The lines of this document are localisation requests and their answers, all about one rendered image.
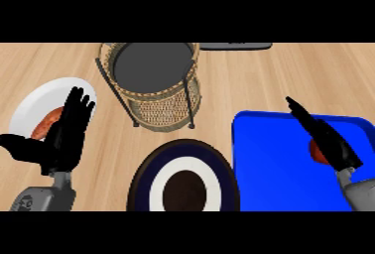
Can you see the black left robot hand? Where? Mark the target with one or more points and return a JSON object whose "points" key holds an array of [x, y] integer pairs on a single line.
{"points": [[65, 139]]}

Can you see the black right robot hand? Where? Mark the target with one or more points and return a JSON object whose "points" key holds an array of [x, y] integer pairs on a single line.
{"points": [[333, 142]]}

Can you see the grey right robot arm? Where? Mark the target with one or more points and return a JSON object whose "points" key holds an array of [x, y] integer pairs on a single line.
{"points": [[359, 190]]}

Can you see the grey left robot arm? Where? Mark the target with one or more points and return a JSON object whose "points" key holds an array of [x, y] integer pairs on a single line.
{"points": [[46, 195]]}

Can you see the red bell pepper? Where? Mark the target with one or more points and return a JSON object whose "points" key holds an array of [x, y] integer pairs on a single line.
{"points": [[316, 153]]}

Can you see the blue tray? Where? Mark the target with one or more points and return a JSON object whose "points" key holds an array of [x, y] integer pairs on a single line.
{"points": [[278, 165]]}

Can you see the wicker tiered basket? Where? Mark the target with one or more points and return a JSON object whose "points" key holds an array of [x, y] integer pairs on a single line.
{"points": [[151, 86]]}

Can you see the orange-red round food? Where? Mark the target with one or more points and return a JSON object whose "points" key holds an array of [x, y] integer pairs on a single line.
{"points": [[45, 124]]}

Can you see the dark blue and white plate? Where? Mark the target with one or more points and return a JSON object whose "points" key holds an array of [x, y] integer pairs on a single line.
{"points": [[183, 178]]}

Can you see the dark grey flat object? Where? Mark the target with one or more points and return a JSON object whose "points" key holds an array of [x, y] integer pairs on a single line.
{"points": [[235, 46]]}

